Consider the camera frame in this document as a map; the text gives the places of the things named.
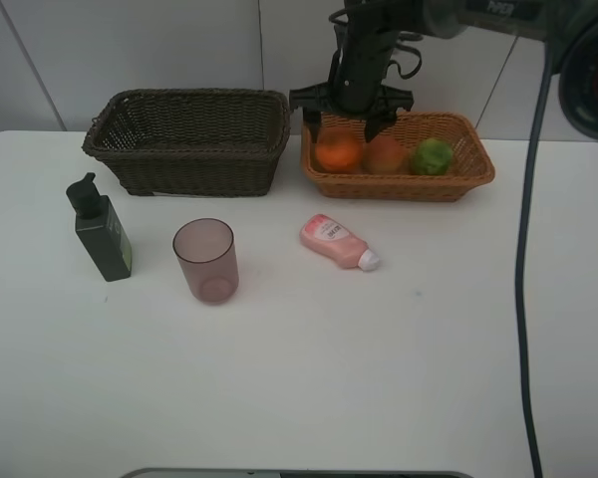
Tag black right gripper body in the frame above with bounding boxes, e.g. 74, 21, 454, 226
288, 25, 414, 120

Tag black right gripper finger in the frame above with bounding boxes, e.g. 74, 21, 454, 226
303, 109, 322, 144
364, 111, 398, 143

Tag red yellow peach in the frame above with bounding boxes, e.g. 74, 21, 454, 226
363, 135, 408, 174

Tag orange tangerine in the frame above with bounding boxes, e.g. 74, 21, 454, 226
314, 128, 364, 173

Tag green lettuce head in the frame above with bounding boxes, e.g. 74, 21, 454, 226
410, 138, 453, 176

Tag pink squeeze bottle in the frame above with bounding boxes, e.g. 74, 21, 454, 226
300, 214, 380, 272

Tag dark green pump bottle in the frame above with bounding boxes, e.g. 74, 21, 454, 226
66, 172, 133, 282

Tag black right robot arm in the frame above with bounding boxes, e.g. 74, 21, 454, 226
289, 1, 598, 140

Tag grey robot base edge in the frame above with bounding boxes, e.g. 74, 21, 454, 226
123, 467, 468, 478

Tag light brown wicker basket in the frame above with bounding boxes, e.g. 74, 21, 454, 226
301, 113, 495, 202

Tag dark brown wicker basket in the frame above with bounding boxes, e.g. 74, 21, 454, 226
83, 89, 290, 197

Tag translucent pink plastic cup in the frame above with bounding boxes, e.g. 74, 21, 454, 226
172, 218, 239, 305

